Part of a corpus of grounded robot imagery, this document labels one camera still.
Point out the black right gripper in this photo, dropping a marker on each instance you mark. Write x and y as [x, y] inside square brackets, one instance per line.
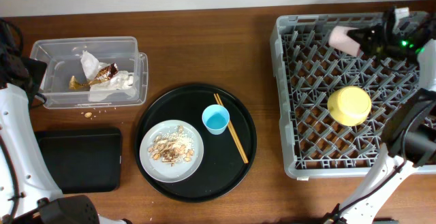
[379, 40]

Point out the pink cup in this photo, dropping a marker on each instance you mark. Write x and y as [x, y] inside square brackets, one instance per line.
[340, 40]

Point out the yellow bowl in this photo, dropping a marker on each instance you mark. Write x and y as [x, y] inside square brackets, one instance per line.
[349, 106]

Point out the gold snack wrapper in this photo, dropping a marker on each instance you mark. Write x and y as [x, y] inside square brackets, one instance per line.
[103, 75]

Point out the white tissue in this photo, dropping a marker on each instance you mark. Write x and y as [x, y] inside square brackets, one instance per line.
[123, 80]

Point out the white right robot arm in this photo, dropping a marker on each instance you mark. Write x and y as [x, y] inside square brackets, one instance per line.
[408, 144]

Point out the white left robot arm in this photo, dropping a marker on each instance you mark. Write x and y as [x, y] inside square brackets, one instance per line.
[28, 192]

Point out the clear plastic waste bin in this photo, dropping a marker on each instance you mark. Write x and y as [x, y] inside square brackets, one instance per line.
[63, 59]

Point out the grey dishwasher rack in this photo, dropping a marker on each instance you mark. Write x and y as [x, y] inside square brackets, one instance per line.
[308, 71]

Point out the black rectangular tray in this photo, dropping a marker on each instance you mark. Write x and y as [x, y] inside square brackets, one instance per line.
[84, 160]

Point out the grey plate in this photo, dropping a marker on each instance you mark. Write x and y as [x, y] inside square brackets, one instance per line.
[164, 172]

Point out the food scraps on plate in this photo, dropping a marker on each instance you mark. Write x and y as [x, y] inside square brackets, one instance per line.
[172, 148]

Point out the blue cup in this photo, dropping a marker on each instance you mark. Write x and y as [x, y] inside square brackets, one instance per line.
[216, 119]

